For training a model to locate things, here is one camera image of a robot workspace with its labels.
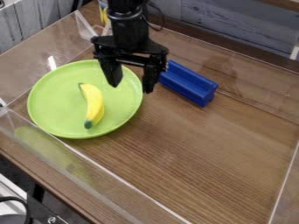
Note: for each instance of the yellow labelled tin can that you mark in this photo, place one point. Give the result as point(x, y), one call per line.
point(103, 11)

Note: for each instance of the green round plate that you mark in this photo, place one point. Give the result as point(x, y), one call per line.
point(57, 107)

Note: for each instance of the clear acrylic corner bracket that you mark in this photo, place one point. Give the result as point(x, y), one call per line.
point(88, 31)

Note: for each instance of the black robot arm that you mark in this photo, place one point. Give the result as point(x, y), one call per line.
point(127, 9)

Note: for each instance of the blue plastic block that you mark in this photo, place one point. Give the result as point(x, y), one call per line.
point(188, 83)

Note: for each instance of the yellow toy banana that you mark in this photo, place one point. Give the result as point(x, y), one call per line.
point(92, 96)

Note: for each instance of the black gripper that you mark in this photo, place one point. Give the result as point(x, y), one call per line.
point(128, 46)

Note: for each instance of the clear acrylic tray wall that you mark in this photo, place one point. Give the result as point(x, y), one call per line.
point(122, 194)

